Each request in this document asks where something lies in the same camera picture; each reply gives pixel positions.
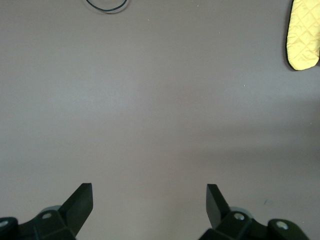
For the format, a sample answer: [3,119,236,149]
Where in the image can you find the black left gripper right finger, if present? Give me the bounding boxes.
[198,184,310,240]

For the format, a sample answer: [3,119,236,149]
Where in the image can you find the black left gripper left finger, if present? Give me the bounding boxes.
[0,183,94,240]

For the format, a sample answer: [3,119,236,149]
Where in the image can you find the brown table mat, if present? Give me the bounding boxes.
[0,0,320,240]

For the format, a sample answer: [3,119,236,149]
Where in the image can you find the yellow quilted oven mitt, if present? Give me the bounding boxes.
[283,0,320,71]

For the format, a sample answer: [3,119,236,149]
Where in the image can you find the black looped cable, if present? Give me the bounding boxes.
[84,0,129,12]

